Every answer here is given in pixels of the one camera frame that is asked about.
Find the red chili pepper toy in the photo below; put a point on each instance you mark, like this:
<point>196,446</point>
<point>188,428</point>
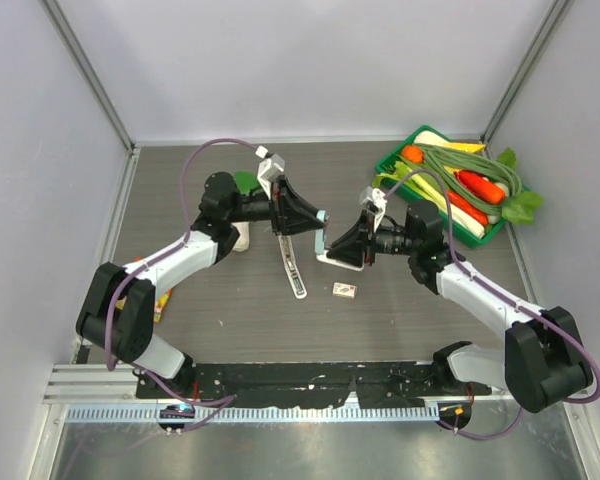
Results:
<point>468,208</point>

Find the orange pumpkin toy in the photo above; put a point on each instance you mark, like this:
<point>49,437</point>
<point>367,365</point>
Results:
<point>413,154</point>

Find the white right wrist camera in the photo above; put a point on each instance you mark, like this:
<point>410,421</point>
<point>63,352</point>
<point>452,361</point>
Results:
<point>374,203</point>

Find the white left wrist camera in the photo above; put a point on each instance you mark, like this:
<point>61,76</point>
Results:
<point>271,167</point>

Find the perforated cable duct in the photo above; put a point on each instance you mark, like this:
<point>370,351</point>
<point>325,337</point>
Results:
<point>179,413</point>

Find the green long beans bundle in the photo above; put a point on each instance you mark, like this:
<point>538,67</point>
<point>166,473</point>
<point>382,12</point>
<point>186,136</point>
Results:
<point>447,163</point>

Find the orange carrot toy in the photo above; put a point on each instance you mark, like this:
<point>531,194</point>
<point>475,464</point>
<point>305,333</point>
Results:
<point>482,188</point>

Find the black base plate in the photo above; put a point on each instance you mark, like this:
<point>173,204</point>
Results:
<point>312,385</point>

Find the green plastic tray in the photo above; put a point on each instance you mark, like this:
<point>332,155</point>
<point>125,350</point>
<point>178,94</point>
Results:
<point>386,165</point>

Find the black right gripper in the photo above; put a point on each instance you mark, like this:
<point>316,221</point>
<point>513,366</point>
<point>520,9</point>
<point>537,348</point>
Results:
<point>350,248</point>

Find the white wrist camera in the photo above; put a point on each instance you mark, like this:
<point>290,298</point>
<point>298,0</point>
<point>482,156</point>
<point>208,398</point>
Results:
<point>271,167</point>
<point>374,203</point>

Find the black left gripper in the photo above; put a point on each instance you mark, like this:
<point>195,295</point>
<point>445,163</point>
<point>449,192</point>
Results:
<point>287,220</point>

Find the green lettuce leaf toy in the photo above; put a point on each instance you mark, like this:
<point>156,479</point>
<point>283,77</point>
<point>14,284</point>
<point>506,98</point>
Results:
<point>520,204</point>

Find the staples box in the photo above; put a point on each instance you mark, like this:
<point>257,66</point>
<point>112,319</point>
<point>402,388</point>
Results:
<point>344,290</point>

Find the white radish toy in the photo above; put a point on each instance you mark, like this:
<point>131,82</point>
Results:
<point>427,137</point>

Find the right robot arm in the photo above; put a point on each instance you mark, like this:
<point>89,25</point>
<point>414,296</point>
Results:
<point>541,361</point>

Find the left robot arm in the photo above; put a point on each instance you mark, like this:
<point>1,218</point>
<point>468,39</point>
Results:
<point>117,313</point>

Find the green bok choy toy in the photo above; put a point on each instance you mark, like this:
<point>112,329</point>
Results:
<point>246,183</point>

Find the pale green leek toy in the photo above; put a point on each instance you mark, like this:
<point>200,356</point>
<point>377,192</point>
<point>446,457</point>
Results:
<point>428,188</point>

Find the yellow corn toy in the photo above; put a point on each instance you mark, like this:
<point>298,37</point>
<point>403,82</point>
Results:
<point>471,148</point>

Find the white stapler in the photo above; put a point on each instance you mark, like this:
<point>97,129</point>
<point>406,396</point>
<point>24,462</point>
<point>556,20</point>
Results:
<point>290,266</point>

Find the colourful snack packet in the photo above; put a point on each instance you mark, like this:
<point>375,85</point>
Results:
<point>159,305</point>

